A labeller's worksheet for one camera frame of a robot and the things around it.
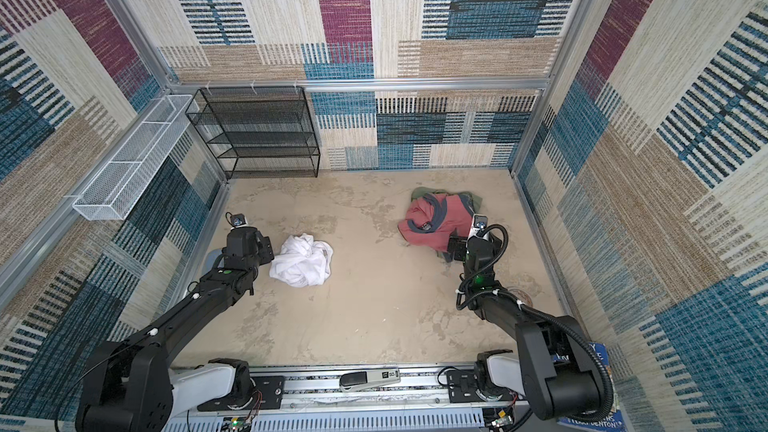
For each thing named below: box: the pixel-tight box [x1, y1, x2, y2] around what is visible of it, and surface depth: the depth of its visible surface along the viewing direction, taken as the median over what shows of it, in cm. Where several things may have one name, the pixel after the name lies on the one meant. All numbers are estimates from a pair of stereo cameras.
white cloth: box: [269, 233, 334, 288], surface depth 93 cm
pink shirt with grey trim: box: [398, 192, 474, 252], surface depth 99 cm
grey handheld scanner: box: [340, 370, 401, 392], surface depth 74 cm
